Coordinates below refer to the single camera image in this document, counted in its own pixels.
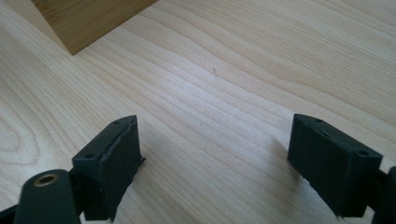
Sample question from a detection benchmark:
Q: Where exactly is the wooden tea box with lid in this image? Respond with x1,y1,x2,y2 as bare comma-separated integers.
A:
6,0,160,56

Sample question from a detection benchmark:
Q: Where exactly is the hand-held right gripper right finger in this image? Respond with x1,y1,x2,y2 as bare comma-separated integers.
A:
287,113,384,218

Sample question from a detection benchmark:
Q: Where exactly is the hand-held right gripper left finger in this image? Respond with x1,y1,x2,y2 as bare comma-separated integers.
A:
72,115,147,222

